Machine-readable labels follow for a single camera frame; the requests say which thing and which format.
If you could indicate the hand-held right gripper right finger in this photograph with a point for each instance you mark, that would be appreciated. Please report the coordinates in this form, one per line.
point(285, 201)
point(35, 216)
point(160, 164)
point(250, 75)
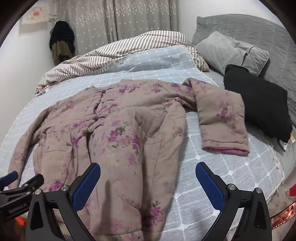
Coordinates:
point(209, 185)

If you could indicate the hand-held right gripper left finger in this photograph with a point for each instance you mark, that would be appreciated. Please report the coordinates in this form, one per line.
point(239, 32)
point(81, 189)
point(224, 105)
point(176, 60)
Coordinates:
point(86, 185)

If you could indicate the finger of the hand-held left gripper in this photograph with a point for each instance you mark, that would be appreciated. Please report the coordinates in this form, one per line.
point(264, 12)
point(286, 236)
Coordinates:
point(34, 180)
point(10, 176)

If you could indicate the floral padded jacket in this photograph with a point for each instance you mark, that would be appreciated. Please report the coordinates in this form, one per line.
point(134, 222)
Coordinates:
point(129, 139)

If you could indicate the orange object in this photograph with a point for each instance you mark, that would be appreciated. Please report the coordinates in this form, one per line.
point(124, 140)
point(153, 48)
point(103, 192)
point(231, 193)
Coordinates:
point(21, 223)

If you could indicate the blue checked bedspread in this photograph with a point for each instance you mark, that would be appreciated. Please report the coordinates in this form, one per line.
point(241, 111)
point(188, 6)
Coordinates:
point(208, 166)

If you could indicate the floral mattress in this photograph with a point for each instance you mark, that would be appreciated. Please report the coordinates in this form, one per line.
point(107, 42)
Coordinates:
point(277, 204)

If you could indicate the grey bed sheet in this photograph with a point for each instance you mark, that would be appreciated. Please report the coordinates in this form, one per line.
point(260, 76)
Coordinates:
point(286, 166)

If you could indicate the orange printed strip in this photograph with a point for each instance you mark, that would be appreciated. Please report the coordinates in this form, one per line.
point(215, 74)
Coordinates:
point(283, 215)

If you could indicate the red cloth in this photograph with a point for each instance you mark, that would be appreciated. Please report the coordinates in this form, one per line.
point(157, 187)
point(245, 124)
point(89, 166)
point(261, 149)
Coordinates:
point(293, 191)

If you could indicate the small white packet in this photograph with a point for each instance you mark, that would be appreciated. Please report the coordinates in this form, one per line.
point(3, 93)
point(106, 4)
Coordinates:
point(283, 144)

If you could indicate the black pillow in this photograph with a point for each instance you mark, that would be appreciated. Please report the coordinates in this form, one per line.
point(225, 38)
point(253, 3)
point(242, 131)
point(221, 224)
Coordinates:
point(259, 102)

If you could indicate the hanging olive garment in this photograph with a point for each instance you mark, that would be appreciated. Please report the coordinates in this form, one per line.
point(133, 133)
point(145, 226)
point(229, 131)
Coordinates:
point(59, 52)

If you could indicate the grey pillow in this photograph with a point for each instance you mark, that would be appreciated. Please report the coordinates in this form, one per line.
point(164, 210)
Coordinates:
point(222, 53)

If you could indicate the striped duvet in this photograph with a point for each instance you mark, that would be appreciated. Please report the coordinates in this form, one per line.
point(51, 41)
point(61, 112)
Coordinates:
point(115, 51)

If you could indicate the hanging black garment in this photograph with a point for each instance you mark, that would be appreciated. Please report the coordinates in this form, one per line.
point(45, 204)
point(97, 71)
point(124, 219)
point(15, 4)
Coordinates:
point(62, 32)

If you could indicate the grey star-print curtain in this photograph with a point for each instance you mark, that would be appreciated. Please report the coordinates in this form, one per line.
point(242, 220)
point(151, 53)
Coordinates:
point(138, 20)

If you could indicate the wall picture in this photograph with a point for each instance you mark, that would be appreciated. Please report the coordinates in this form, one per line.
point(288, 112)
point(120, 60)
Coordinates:
point(34, 17)

